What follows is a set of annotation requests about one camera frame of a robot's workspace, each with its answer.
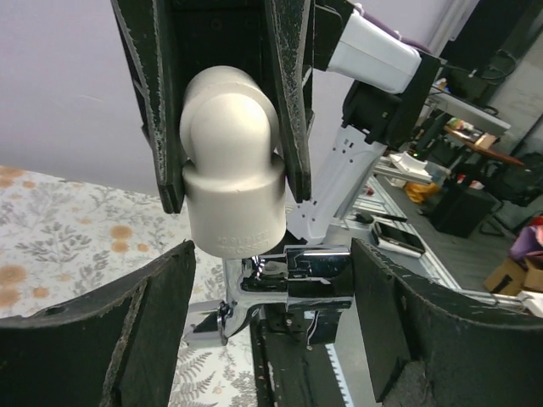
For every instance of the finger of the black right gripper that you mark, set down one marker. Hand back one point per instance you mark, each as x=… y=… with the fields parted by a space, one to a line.
x=149 y=42
x=290 y=33

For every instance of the floral patterned table mat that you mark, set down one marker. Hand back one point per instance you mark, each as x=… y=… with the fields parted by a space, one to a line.
x=61 y=239

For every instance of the white elbow fitting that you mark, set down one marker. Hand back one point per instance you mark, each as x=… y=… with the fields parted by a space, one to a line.
x=234 y=179

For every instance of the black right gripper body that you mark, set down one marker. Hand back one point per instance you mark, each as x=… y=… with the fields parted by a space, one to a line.
x=213 y=33

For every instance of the white slotted cable duct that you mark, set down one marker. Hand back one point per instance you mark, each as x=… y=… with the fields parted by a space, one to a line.
x=339 y=375

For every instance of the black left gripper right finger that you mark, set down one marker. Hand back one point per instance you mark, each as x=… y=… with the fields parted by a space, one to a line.
x=427 y=345

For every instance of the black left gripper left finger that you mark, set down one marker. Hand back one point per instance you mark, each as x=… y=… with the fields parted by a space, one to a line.
x=114 y=346

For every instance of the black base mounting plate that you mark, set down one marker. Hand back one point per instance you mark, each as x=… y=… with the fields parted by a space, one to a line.
x=288 y=371

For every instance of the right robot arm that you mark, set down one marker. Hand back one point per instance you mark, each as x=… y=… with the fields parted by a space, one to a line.
x=391 y=78

